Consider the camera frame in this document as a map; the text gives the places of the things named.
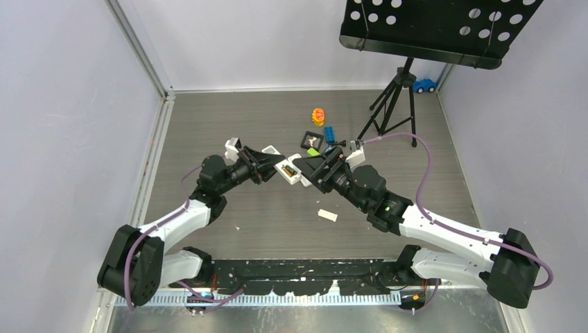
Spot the gold green battery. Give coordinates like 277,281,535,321
282,165,297,177

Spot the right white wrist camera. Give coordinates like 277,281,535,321
345,139,366,169

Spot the black square frame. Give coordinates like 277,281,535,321
300,131,325,151

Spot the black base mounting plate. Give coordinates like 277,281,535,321
171,259,441,311

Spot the purple cable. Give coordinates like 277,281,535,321
361,132,555,291
123,165,205,311

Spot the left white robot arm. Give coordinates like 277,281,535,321
97,146,285,309

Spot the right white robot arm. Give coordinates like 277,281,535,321
293,151,540,309

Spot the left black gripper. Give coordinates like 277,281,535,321
217,146,285,195

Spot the blue toy brick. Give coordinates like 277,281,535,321
324,126,336,144

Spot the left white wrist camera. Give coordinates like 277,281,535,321
224,137,241,162

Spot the black perforated music stand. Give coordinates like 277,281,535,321
339,0,541,139

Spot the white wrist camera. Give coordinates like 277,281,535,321
345,139,366,169
224,137,241,162

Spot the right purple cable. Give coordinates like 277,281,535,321
361,132,555,291

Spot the white remote control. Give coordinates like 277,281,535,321
261,145,302,185
287,153,313,188

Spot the blue toy car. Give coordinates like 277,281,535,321
413,78,437,94

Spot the orange yellow toy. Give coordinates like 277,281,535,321
311,108,325,127

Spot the green block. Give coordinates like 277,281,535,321
306,148,320,157

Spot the black screw bolt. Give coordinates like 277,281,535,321
330,140,347,147

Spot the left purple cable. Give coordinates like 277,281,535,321
123,165,205,311

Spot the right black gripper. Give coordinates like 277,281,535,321
293,146,370,212

